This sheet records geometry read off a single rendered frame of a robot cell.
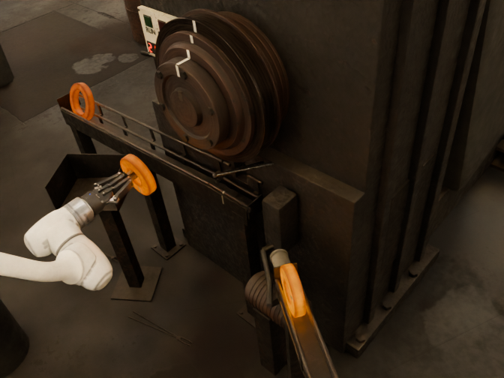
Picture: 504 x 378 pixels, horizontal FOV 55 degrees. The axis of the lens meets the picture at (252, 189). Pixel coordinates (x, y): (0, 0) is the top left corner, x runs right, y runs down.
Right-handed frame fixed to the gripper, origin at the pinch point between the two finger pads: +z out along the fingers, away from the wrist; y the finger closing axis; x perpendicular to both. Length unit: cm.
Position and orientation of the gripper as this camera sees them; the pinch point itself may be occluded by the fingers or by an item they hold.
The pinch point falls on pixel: (136, 172)
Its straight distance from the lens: 171.1
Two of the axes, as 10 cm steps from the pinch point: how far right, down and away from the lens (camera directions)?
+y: 7.3, 4.1, -5.4
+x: -1.2, -7.1, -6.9
